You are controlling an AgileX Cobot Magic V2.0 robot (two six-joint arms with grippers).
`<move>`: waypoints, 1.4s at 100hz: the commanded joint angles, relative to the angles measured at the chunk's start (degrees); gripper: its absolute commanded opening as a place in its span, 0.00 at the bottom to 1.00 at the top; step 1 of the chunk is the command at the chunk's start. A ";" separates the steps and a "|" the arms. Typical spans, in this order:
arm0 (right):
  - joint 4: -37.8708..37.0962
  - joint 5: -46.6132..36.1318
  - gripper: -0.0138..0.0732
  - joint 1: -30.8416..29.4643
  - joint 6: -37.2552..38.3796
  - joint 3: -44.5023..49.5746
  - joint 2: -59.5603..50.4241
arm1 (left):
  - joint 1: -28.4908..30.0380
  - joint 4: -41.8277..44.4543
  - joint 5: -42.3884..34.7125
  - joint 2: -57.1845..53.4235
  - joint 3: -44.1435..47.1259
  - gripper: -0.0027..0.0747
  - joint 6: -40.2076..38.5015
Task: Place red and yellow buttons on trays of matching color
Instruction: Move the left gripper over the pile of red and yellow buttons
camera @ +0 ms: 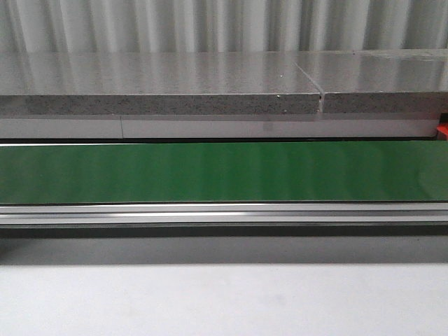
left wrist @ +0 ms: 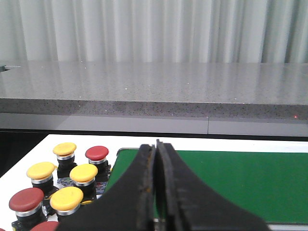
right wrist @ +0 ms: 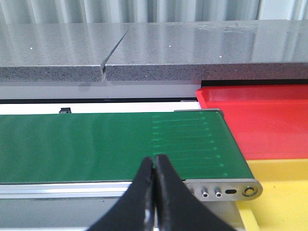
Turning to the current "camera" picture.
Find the red plastic tray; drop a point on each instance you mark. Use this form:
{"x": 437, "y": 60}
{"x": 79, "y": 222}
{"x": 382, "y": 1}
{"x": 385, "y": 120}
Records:
{"x": 442, "y": 131}

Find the aluminium conveyor side rail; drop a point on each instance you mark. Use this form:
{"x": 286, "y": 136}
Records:
{"x": 196, "y": 215}

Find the grey speckled stone slab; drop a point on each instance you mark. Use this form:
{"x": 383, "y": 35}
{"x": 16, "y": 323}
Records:
{"x": 154, "y": 84}

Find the white panel under slabs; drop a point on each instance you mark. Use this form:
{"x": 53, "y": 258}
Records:
{"x": 320, "y": 125}

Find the white pleated curtain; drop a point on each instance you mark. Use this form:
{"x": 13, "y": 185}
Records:
{"x": 220, "y": 26}

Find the green conveyor belt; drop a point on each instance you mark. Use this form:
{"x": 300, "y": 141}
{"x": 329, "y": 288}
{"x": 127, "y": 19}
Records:
{"x": 225, "y": 172}

